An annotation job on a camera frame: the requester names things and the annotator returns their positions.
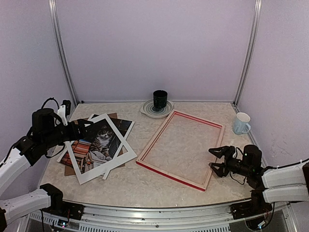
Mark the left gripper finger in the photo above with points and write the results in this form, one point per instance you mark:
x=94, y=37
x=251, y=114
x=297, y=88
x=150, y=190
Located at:
x=83, y=131
x=84, y=123

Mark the light blue mug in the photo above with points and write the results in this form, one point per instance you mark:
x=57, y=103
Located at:
x=241, y=123

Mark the white striped ceramic plate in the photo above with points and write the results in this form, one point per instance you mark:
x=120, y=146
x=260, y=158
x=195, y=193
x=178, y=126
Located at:
x=148, y=109

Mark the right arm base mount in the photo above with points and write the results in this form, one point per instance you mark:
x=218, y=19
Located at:
x=257, y=207

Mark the white photo mat board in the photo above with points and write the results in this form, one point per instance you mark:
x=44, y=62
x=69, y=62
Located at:
x=104, y=149

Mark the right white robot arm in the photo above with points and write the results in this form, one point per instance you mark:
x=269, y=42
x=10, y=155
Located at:
x=288, y=183

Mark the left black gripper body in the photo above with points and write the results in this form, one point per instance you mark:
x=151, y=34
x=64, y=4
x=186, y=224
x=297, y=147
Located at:
x=51, y=138

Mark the cat photo print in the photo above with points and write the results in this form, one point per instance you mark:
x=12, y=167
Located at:
x=96, y=147

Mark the red wooden picture frame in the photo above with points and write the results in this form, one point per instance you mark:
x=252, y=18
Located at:
x=179, y=149

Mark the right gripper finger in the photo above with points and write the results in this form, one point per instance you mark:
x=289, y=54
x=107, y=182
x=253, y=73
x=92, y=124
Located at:
x=219, y=152
x=219, y=169

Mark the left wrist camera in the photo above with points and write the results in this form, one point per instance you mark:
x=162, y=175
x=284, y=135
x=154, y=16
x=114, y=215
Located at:
x=64, y=111

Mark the right aluminium corner post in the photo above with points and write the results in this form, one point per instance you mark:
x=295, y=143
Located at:
x=249, y=52

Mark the left aluminium corner post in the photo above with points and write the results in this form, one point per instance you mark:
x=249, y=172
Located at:
x=61, y=51

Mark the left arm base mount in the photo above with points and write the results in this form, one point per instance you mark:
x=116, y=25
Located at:
x=66, y=210

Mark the dark green cup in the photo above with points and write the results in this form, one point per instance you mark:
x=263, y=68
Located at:
x=160, y=99

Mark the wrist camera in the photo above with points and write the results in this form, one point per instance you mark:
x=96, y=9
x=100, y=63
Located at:
x=233, y=152
x=64, y=111

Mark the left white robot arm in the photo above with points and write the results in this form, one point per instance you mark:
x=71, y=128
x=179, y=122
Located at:
x=19, y=159

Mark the brown cardboard backing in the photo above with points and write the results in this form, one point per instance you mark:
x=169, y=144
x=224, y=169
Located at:
x=70, y=170

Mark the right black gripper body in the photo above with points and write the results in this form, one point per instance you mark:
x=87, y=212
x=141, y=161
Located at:
x=238, y=167

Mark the aluminium front rail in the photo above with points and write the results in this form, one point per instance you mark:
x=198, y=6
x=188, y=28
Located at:
x=101, y=218

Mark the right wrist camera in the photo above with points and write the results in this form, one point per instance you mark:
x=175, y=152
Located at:
x=233, y=152

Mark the aluminium corner post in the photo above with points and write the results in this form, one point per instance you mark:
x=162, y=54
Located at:
x=61, y=51
x=249, y=52

